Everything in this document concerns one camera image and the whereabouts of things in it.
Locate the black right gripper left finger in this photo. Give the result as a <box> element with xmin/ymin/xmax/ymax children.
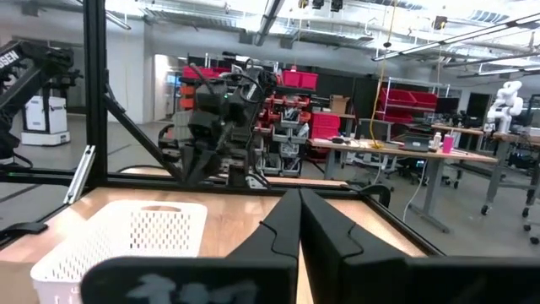
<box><xmin>79</xmin><ymin>188</ymin><xmax>302</xmax><ymax>304</ymax></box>

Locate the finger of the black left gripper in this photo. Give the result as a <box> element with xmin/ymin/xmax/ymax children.
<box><xmin>201</xmin><ymin>147</ymin><xmax>224</xmax><ymax>183</ymax></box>
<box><xmin>181</xmin><ymin>145</ymin><xmax>204</xmax><ymax>186</ymax></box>

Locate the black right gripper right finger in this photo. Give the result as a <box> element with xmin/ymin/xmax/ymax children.
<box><xmin>300</xmin><ymin>188</ymin><xmax>540</xmax><ymax>304</ymax></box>

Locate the shelving rack with bins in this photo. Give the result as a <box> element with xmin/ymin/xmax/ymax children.
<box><xmin>179</xmin><ymin>62</ymin><xmax>321</xmax><ymax>178</ymax></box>

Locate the white perforated plastic basket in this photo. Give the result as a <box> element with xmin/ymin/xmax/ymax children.
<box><xmin>30</xmin><ymin>199</ymin><xmax>208</xmax><ymax>304</ymax></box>

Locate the red plastic crate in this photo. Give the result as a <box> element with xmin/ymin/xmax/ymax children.
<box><xmin>310</xmin><ymin>112</ymin><xmax>342</xmax><ymax>141</ymax></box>

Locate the silver aluminium bar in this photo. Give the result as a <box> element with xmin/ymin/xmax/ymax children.
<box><xmin>62</xmin><ymin>144</ymin><xmax>96</xmax><ymax>206</ymax></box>

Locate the cardboard box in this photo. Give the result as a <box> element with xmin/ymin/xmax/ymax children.
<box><xmin>328</xmin><ymin>94</ymin><xmax>352</xmax><ymax>116</ymax></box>

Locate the wooden work table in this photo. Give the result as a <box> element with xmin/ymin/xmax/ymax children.
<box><xmin>306</xmin><ymin>137</ymin><xmax>500</xmax><ymax>234</ymax></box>
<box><xmin>432</xmin><ymin>123</ymin><xmax>540</xmax><ymax>245</ymax></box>

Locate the grey laptop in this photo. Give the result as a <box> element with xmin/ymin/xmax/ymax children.
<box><xmin>399</xmin><ymin>135</ymin><xmax>432</xmax><ymax>154</ymax></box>

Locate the white cabinet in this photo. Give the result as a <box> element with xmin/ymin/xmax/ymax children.
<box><xmin>20</xmin><ymin>95</ymin><xmax>72</xmax><ymax>147</ymax></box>

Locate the black edge clamp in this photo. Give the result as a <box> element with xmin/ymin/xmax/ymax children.
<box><xmin>0</xmin><ymin>221</ymin><xmax>49</xmax><ymax>242</ymax></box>

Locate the white humanoid robot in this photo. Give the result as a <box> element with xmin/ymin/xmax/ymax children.
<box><xmin>486</xmin><ymin>80</ymin><xmax>525</xmax><ymax>134</ymax></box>

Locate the black corner bracket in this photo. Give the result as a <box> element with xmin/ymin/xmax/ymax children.
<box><xmin>357</xmin><ymin>183</ymin><xmax>392</xmax><ymax>209</ymax></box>

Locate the black aluminium table frame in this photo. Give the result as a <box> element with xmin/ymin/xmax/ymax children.
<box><xmin>0</xmin><ymin>0</ymin><xmax>445</xmax><ymax>258</ymax></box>

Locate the yellow hanging cable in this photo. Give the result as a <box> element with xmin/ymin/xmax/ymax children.
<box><xmin>369</xmin><ymin>0</ymin><xmax>398</xmax><ymax>150</ymax></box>

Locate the wire shelf with red bins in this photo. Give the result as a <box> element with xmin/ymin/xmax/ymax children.
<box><xmin>378</xmin><ymin>76</ymin><xmax>451</xmax><ymax>126</ymax></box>

